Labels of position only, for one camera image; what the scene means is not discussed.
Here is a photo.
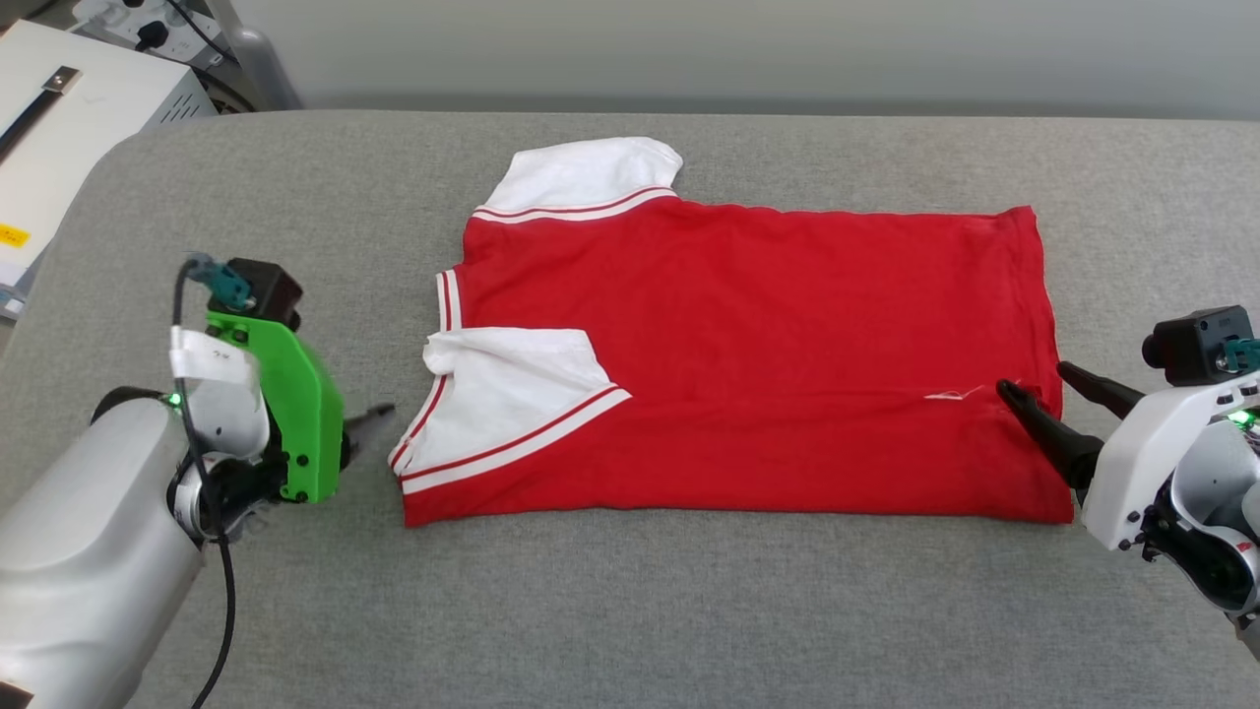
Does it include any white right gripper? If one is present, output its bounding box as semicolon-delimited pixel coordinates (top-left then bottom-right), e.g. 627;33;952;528
996;360;1260;552

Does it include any grey metal partition foot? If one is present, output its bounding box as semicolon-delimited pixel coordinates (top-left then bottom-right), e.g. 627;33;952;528
202;0;303;112

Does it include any white power strip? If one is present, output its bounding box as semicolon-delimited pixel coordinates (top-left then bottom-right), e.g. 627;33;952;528
73;0;233;67

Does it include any red and white basketball jersey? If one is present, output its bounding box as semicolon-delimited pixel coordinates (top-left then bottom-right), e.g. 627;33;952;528
388;136;1077;529

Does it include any black left camera cable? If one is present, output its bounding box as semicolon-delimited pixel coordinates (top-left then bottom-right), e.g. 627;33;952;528
171;253;259;709

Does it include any black power cable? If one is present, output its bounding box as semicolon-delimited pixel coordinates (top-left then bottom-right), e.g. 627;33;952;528
133;0;237;62

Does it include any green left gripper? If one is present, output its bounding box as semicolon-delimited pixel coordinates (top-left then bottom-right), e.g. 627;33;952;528
204;310;398;506

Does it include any white partition panel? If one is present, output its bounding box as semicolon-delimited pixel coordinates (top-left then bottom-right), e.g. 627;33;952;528
231;0;1260;111

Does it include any white cable tag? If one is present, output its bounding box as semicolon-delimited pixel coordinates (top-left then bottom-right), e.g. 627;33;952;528
168;324;260;387

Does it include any white box with black handle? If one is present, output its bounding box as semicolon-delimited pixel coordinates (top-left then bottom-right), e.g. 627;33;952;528
0;20;219;322

